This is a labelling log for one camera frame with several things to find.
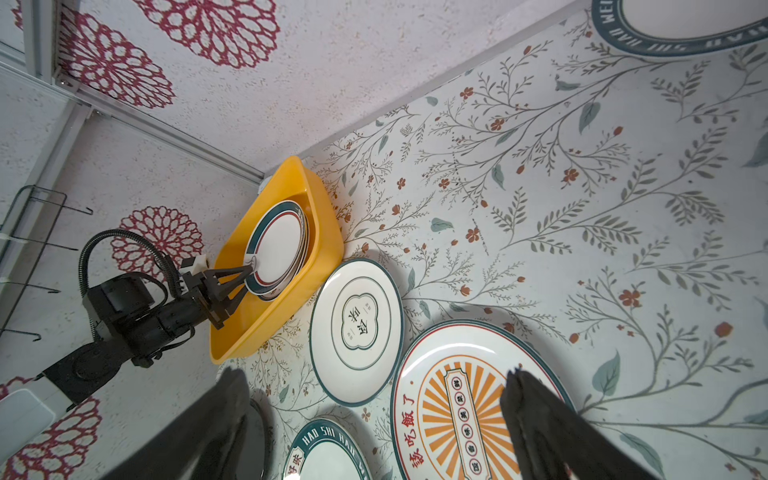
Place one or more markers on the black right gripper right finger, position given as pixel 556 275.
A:
pixel 551 441

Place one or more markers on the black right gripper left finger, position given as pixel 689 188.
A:
pixel 204 442

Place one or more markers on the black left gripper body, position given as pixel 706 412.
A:
pixel 194 298

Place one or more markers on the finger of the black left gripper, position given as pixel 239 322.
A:
pixel 226 280
pixel 224 301

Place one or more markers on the green-rim red-line plate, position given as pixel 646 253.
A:
pixel 276 246

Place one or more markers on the large orange sunburst plate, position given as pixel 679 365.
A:
pixel 446 420

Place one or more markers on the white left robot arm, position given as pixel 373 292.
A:
pixel 136 329

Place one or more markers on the yellow plastic bin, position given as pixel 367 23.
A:
pixel 256 321

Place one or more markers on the black plate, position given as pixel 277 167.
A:
pixel 253 460

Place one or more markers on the large green-rim lettered plate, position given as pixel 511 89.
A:
pixel 325 450

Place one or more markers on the large white clover-emblem plate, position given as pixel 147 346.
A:
pixel 357 332

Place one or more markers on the small green-rim lettered plate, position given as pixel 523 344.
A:
pixel 679 28

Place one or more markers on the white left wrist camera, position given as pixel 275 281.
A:
pixel 194 266

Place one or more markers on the black wire wall rack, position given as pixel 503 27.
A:
pixel 26 232

